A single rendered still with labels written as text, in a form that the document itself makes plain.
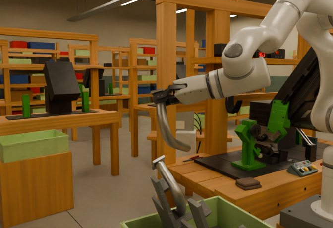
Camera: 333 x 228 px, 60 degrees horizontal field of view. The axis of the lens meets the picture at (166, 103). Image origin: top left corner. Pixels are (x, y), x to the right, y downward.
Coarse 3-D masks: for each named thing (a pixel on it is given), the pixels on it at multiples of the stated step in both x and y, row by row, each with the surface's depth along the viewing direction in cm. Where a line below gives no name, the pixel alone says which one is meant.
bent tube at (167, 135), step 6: (156, 90) 87; (162, 90) 87; (162, 102) 87; (156, 108) 88; (162, 108) 86; (162, 114) 86; (162, 120) 85; (162, 126) 85; (168, 126) 86; (162, 132) 86; (168, 132) 86; (168, 138) 86; (174, 138) 89; (168, 144) 88; (174, 144) 89; (180, 144) 94; (186, 144) 100; (186, 150) 102
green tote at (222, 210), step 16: (224, 208) 111; (240, 208) 104; (128, 224) 95; (144, 224) 98; (160, 224) 102; (192, 224) 109; (208, 224) 113; (224, 224) 111; (240, 224) 104; (256, 224) 97
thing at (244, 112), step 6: (204, 42) 724; (198, 48) 709; (204, 48) 693; (204, 66) 696; (198, 72) 715; (204, 72) 699; (258, 90) 835; (264, 90) 840; (240, 108) 788; (246, 108) 804; (204, 114) 704; (228, 114) 754; (234, 114) 770; (240, 114) 789; (246, 114) 798; (228, 120) 746
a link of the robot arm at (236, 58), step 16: (272, 16) 84; (288, 16) 83; (240, 32) 76; (256, 32) 74; (272, 32) 78; (288, 32) 84; (240, 48) 72; (256, 48) 73; (272, 48) 83; (224, 64) 74; (240, 64) 72
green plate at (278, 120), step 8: (272, 104) 185; (280, 104) 179; (288, 104) 175; (272, 112) 183; (280, 112) 178; (272, 120) 182; (280, 120) 177; (288, 120) 179; (272, 128) 181; (280, 128) 176
